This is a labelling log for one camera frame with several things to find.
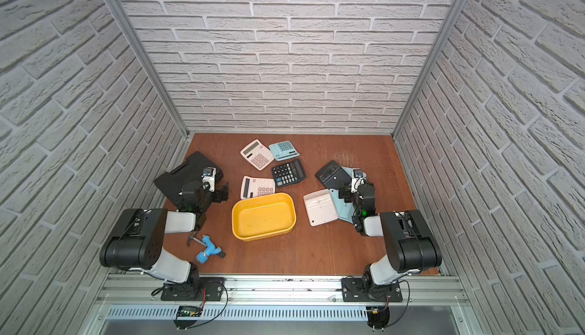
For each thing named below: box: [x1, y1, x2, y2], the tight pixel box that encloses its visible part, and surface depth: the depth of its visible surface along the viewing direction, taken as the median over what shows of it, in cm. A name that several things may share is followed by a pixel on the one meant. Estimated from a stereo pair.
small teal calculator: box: [268, 140, 301, 162], surface depth 112 cm
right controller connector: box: [365, 306, 390, 333], surface depth 72 cm
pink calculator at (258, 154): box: [239, 139, 275, 172], surface depth 109 cm
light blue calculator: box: [329, 165, 355, 224], surface depth 91 cm
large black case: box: [153, 150, 224, 206], surface depth 99 cm
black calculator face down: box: [314, 159, 352, 190], surface depth 100 cm
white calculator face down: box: [303, 188, 339, 227], surface depth 92 cm
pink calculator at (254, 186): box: [239, 175, 276, 200], surface depth 99 cm
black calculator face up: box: [271, 159, 307, 189], surface depth 102 cm
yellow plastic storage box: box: [231, 192, 298, 243], surface depth 92 cm
